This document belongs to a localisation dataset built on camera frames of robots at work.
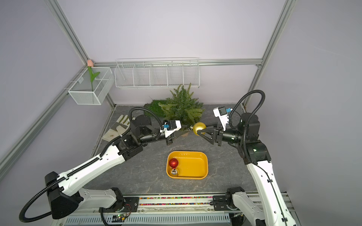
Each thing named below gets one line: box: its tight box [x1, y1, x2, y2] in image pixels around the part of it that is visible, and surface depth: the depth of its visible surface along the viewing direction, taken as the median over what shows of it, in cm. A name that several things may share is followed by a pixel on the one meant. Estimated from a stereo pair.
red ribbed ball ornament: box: [168, 157, 179, 170], surface depth 86 cm
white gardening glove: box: [101, 114, 131, 142], surface depth 107 cm
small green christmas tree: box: [158, 82, 206, 131], surface depth 80 cm
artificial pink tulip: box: [87, 59, 101, 92], surface depth 92 cm
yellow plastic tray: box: [165, 151, 209, 180], surface depth 88 cm
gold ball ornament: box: [193, 121, 207, 137], surface depth 58 cm
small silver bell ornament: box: [168, 168, 179, 178], surface depth 82 cm
